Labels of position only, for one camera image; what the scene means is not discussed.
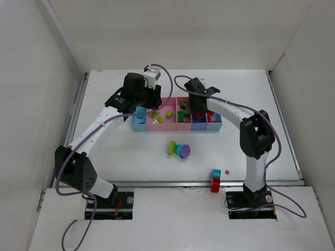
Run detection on dark green lego piece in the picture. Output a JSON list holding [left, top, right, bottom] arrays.
[[180, 102, 187, 110]]

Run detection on teal lego bricks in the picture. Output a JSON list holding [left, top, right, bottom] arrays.
[[135, 106, 147, 120]]

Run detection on red bricks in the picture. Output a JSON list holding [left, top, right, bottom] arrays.
[[207, 111, 219, 123]]

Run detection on green lego row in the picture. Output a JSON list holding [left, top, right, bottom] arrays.
[[177, 110, 191, 123]]

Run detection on lime square lego brick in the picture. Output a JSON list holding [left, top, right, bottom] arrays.
[[166, 111, 173, 119]]

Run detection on lavender flower lego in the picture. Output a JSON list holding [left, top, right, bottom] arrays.
[[180, 144, 191, 159]]

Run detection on lime tall lego brick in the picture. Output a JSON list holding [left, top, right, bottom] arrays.
[[167, 141, 176, 155]]

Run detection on red round flower lego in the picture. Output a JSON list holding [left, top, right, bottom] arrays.
[[210, 177, 220, 193]]

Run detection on red lego cluster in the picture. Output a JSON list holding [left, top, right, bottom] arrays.
[[194, 113, 205, 119]]

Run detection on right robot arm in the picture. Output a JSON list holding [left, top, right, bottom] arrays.
[[184, 77, 275, 207]]

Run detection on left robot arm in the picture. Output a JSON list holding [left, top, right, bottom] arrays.
[[55, 69, 162, 205]]

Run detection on small pink bin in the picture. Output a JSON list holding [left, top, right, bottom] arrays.
[[176, 97, 192, 131]]

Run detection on light blue bin left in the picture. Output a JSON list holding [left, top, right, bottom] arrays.
[[131, 113, 148, 132]]

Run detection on large pink bin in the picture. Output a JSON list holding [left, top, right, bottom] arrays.
[[147, 97, 177, 132]]

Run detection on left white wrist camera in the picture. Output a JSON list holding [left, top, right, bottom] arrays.
[[142, 69, 161, 89]]

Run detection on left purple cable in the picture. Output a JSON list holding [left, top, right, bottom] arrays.
[[54, 63, 174, 251]]

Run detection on metal table rail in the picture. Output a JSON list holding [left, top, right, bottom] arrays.
[[53, 179, 306, 188]]

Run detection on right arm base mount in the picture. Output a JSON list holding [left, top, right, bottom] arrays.
[[225, 191, 277, 220]]

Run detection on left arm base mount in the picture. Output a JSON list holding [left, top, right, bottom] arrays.
[[82, 191, 134, 220]]

